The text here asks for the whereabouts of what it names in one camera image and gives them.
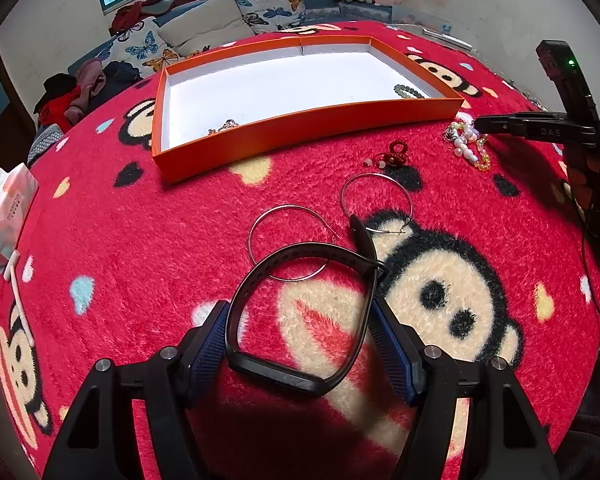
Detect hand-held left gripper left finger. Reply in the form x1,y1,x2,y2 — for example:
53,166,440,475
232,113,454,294
40,300,231,480

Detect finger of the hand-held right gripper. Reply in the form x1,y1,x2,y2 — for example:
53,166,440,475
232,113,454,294
474,113,525,137

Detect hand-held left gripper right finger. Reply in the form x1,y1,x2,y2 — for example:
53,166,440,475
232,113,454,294
370,297,571,480

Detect pastel flower bead bracelet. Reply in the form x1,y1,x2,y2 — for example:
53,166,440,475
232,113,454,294
450,114,487,143

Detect white green bead bracelet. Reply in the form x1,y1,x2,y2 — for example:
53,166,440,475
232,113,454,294
450,135,492,173

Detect black smart band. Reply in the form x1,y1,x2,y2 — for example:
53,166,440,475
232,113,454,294
226,215,387,397

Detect silver hoop earring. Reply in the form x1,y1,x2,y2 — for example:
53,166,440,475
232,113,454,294
248,205,340,282
341,173,413,235

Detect orange cardboard tray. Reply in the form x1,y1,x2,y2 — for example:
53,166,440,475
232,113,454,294
151,35,466,184

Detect red monkey printed blanket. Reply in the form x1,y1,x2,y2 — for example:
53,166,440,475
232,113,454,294
0,20,600,480

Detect pink tissue pack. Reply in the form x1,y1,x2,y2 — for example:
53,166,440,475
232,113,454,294
0,166,40,266

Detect butterfly print pillow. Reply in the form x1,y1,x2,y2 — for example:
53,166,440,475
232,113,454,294
107,17,181,78
230,0,306,31

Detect pile of clothes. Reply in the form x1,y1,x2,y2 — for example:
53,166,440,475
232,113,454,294
32,57,143,133

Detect beige pillow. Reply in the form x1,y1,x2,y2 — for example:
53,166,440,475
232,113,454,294
157,0,258,58

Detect red clothes on sofa back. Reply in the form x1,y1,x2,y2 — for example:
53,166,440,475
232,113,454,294
111,0,176,31

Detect green jade bead bracelet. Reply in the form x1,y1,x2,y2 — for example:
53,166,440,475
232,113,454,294
393,84,428,101

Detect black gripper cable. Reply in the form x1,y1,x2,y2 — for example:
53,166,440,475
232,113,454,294
580,160,600,343

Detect white cord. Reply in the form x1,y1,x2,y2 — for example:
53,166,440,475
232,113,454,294
2,250,36,348

